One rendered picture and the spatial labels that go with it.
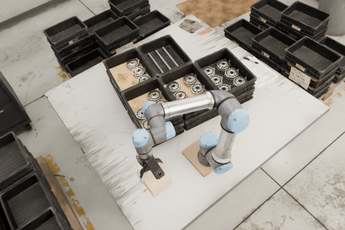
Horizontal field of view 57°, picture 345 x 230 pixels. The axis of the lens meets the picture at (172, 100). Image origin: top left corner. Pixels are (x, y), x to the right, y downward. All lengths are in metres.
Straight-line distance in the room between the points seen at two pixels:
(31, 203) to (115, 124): 0.86
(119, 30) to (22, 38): 1.71
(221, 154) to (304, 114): 0.87
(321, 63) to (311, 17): 0.67
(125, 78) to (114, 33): 1.12
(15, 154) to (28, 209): 0.46
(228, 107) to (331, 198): 1.64
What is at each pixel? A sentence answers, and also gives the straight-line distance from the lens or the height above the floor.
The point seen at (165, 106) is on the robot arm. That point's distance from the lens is 1.52.
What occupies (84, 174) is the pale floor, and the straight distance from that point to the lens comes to 3.11.
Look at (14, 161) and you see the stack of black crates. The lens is 2.83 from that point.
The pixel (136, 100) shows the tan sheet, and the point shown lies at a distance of 2.36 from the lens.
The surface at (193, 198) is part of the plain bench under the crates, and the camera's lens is 2.06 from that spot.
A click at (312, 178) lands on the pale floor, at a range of 3.03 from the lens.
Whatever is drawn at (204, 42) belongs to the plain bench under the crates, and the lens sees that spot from 2.96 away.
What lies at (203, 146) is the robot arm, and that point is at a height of 0.94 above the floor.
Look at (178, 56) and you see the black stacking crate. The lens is 2.64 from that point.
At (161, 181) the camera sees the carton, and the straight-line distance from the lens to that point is 1.65.
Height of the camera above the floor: 2.60
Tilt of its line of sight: 50 degrees down
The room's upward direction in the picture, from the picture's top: 8 degrees counter-clockwise
